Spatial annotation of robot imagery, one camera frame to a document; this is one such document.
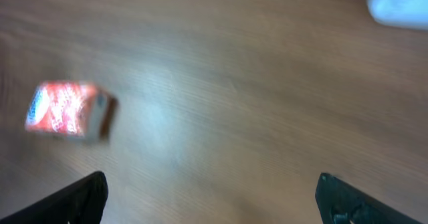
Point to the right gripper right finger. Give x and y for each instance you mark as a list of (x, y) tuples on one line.
[(340, 203)]

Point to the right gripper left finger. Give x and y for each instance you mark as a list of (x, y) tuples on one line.
[(82, 202)]

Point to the red white snack packet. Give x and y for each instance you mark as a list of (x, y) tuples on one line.
[(71, 109)]

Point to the white barcode scanner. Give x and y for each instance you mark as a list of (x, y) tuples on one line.
[(410, 14)]

